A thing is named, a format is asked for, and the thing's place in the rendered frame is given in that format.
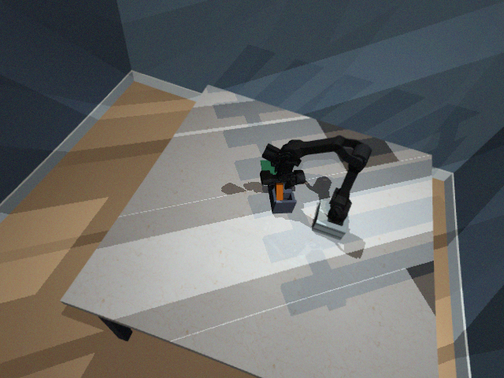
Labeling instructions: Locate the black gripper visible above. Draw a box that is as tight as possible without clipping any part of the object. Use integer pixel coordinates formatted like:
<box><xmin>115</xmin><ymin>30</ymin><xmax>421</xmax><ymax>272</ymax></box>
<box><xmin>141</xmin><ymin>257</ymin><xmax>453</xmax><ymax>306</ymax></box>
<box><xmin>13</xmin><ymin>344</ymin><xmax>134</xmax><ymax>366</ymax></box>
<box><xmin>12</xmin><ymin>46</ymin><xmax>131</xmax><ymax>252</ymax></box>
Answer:
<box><xmin>260</xmin><ymin>162</ymin><xmax>306</xmax><ymax>189</ymax></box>

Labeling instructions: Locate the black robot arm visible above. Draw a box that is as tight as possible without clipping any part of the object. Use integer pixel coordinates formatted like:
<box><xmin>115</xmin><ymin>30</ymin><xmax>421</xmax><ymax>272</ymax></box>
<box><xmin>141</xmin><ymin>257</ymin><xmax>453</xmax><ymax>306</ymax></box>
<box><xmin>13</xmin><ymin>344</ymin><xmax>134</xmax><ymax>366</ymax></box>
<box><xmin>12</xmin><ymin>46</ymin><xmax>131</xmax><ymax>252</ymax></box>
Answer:
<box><xmin>262</xmin><ymin>135</ymin><xmax>372</xmax><ymax>226</ymax></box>

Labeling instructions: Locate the orange block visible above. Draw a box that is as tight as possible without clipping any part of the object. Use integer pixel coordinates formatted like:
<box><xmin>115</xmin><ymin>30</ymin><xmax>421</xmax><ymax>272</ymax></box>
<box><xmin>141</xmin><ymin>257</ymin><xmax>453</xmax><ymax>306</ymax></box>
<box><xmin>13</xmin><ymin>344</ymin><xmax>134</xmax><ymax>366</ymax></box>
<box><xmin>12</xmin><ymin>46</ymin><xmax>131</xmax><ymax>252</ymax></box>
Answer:
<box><xmin>275</xmin><ymin>183</ymin><xmax>283</xmax><ymax>200</ymax></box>

